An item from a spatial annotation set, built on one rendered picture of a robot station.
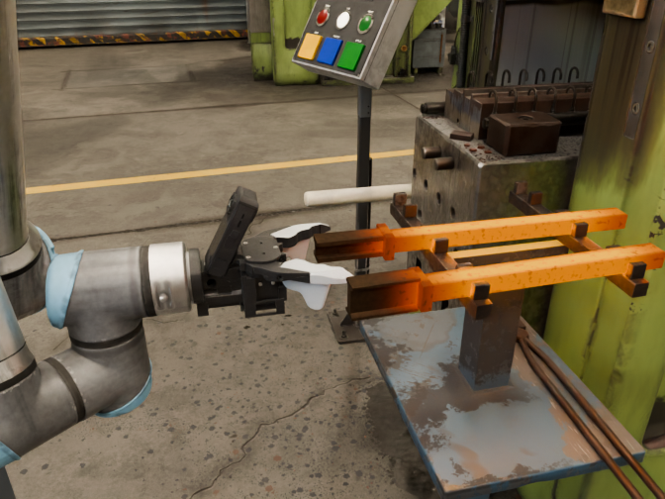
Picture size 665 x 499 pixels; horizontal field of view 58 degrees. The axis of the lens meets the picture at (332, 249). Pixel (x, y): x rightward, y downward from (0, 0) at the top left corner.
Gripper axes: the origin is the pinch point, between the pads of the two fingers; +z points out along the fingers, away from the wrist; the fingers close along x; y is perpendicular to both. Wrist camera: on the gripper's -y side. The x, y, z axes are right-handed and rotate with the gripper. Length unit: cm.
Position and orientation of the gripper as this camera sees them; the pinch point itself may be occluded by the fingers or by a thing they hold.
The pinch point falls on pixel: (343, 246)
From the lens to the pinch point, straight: 79.8
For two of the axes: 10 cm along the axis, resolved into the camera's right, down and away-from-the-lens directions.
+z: 9.8, -1.0, 1.9
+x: 2.2, 4.5, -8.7
